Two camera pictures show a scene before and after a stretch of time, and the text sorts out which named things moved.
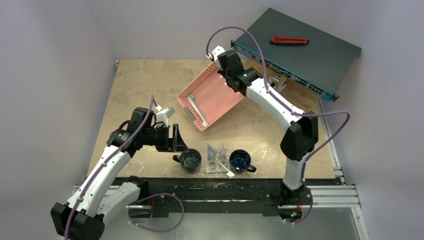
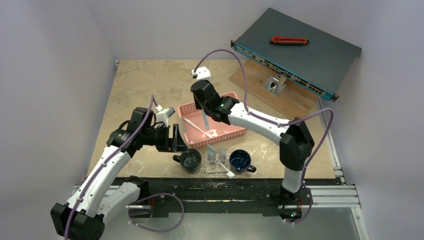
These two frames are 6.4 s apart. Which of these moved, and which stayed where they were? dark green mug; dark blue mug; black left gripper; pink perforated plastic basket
Moved: pink perforated plastic basket
Stayed: black left gripper; dark blue mug; dark green mug
